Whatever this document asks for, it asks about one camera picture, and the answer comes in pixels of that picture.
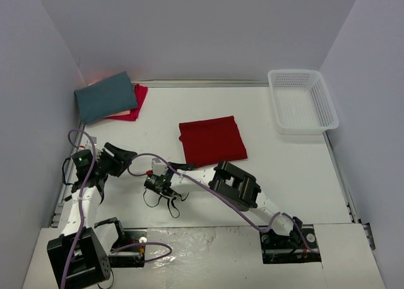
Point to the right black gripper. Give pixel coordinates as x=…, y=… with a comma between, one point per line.
x=170, y=189

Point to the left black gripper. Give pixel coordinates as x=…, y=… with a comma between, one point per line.
x=111, y=158

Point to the red t shirt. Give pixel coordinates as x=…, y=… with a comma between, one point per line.
x=211, y=141
x=141, y=92

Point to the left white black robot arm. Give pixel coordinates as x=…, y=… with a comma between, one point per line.
x=79, y=256

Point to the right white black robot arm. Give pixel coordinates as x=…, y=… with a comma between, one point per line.
x=233, y=186

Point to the folded pink t shirt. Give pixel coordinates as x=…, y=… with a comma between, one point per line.
x=119, y=114

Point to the folded teal t shirt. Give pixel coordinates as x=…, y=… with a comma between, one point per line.
x=109, y=96

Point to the folded red t shirt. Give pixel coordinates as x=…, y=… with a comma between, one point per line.
x=141, y=92

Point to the white plastic basket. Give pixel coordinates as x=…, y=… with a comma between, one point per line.
x=301, y=102

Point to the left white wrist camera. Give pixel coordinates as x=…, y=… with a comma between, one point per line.
x=96, y=152

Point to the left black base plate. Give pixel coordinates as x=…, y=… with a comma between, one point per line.
x=131, y=257

